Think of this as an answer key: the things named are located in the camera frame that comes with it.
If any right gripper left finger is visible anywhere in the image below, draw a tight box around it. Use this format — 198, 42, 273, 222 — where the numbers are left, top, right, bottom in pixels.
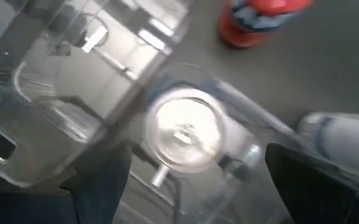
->
61, 141, 133, 224

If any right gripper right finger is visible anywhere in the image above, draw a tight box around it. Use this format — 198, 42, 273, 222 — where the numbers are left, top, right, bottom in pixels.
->
265, 142, 359, 224

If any silver and blue can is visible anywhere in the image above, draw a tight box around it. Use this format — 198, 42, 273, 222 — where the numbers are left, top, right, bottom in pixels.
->
144, 88, 263, 181

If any clear plastic bin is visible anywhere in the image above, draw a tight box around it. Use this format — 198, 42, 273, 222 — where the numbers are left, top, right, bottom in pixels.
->
0, 0, 195, 189
113, 60, 295, 224

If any red Fanta soda can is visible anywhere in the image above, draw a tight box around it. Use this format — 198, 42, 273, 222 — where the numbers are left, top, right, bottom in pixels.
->
218, 0, 314, 50

